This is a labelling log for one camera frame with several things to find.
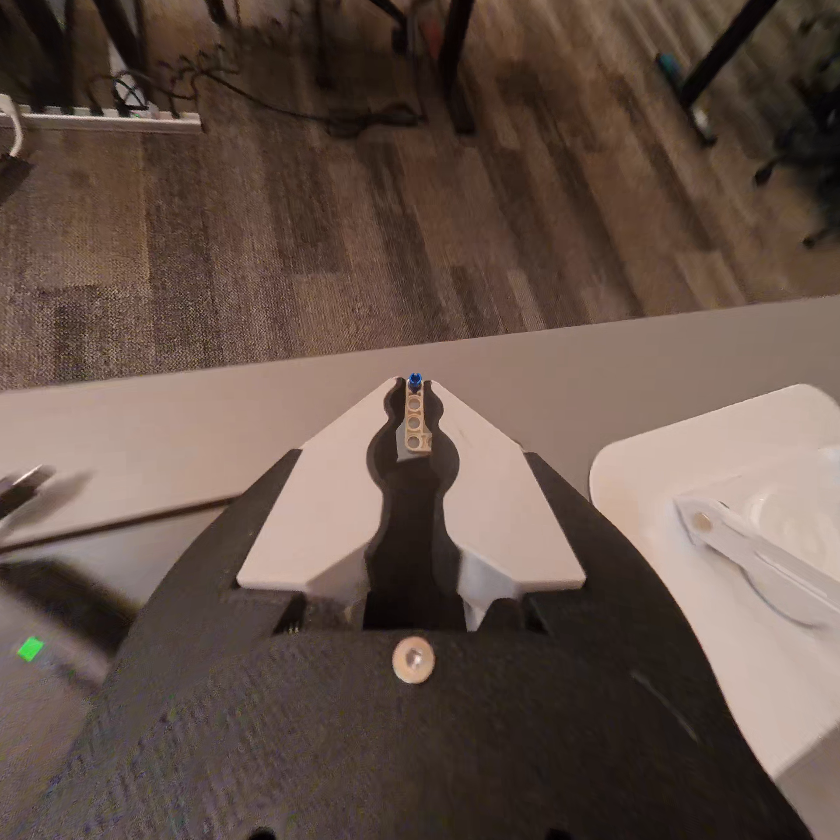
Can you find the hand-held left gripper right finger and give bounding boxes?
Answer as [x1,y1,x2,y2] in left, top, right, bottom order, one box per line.
[425,379,586,632]

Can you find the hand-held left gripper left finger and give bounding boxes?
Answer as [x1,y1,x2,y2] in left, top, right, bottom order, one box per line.
[236,376,406,608]

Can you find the white liftarm with blue pin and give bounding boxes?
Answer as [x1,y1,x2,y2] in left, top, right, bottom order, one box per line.
[395,373,437,463]

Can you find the white stand base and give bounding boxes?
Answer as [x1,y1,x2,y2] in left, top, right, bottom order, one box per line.
[589,384,840,782]

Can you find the dark device with green light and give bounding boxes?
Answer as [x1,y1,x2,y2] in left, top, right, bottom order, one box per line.
[0,558,142,742]

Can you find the dark blurred object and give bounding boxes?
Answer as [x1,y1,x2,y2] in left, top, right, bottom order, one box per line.
[0,462,93,526]

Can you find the white power strip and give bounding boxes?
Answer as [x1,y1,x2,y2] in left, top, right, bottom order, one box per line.
[0,95,204,135]

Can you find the black table leg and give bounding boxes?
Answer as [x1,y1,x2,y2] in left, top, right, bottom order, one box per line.
[371,0,480,137]
[676,0,785,147]

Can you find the black office chair base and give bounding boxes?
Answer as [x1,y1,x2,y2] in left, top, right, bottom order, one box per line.
[753,13,840,250]

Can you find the black cables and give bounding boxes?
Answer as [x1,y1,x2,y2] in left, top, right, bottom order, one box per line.
[85,49,427,139]

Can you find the white cable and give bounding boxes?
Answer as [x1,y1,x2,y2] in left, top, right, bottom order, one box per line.
[0,98,27,161]

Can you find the black metal frame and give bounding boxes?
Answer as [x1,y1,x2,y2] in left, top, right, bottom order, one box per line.
[0,0,155,109]

